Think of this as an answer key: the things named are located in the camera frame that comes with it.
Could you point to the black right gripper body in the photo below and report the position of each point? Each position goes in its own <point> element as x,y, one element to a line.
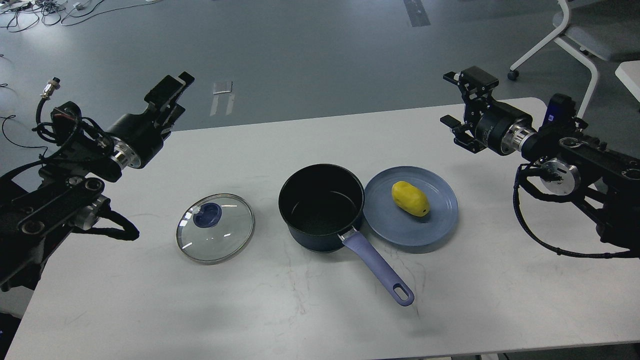
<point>499,127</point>

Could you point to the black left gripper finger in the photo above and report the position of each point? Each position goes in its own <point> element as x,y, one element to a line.
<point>169,117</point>
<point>163,97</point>

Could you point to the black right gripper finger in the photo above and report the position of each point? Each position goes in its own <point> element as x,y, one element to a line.
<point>476,87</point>
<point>461,136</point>

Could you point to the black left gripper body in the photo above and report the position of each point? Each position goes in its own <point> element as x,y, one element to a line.
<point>143,133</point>

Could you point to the glass lid blue knob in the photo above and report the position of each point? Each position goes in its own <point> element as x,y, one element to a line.
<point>215,229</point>

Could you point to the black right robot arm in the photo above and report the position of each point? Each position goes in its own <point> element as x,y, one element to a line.
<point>562,163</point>

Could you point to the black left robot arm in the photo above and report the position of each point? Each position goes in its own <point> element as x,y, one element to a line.
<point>45,201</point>

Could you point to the yellow potato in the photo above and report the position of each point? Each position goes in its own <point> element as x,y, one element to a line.
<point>410,199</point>

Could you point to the blue round plate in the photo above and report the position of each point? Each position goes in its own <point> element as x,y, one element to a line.
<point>407,232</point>

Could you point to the white furniture corner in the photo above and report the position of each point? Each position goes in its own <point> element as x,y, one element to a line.
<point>628,73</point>

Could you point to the white office chair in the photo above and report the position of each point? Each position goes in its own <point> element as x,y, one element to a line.
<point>606,29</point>

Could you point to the dark blue saucepan purple handle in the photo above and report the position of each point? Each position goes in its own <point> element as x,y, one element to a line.
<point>323,207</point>

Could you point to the tangled cables power strip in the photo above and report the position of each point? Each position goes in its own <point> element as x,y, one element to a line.
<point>21,15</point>

